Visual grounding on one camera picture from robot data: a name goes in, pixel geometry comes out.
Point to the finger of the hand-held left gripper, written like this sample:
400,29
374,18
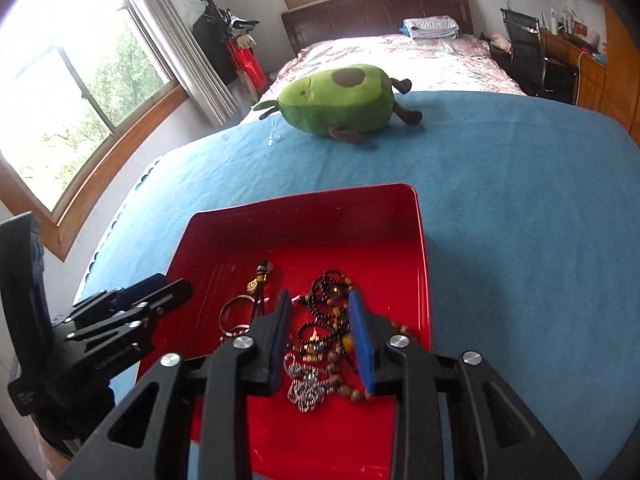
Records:
165,295
142,287

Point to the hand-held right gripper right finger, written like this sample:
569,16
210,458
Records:
361,345

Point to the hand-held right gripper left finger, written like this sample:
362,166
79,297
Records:
280,345

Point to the red plastic tray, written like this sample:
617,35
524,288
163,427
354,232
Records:
310,240

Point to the person's left hand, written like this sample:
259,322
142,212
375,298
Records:
75,415

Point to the green avocado plush toy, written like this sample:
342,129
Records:
330,105

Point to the red bag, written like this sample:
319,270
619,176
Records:
250,65

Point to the black hanging garment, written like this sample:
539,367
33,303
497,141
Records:
212,50

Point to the striped side window curtain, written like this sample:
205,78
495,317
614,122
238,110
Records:
175,40

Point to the floral bed sheet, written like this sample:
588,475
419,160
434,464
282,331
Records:
425,60

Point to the wooden coat rack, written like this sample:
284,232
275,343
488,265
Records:
210,0

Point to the folded patterned towel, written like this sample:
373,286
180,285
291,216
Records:
431,27

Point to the dark wooden headboard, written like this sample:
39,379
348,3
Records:
350,15

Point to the pink plush toy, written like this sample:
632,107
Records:
501,41

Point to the black office chair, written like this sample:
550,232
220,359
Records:
525,45

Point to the wooden desk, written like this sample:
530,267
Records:
590,75

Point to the wooden wardrobe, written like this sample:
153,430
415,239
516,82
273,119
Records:
625,70

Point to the red box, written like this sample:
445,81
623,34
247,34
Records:
579,27

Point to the large wooden frame window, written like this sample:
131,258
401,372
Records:
75,100

